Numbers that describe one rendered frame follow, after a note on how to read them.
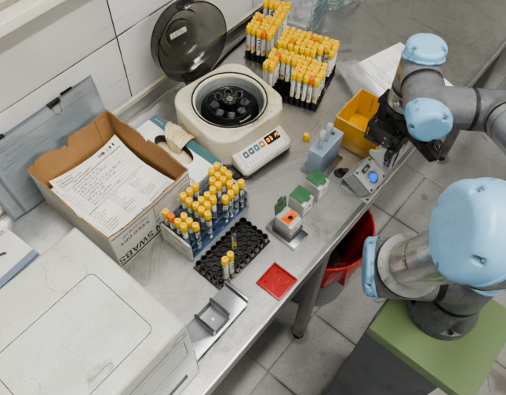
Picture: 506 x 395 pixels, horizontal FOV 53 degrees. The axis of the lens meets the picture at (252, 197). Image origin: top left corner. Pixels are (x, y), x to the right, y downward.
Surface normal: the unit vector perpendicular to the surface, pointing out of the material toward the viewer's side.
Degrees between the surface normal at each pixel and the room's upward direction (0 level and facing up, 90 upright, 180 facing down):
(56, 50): 90
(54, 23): 90
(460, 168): 0
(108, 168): 1
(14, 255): 1
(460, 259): 82
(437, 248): 83
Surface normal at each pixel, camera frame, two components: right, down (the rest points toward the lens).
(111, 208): 0.02, -0.55
